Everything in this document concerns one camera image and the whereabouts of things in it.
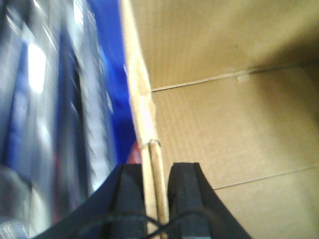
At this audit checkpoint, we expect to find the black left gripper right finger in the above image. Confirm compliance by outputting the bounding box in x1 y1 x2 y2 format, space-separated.
168 163 251 239

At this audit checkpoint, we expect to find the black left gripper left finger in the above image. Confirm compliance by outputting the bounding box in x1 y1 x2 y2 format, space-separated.
37 164 147 239

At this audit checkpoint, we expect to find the brown cardboard carton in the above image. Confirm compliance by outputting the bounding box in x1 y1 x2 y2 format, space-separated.
120 0 319 239

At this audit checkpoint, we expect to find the black thin cable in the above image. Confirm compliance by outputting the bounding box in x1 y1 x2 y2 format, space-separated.
74 210 225 239

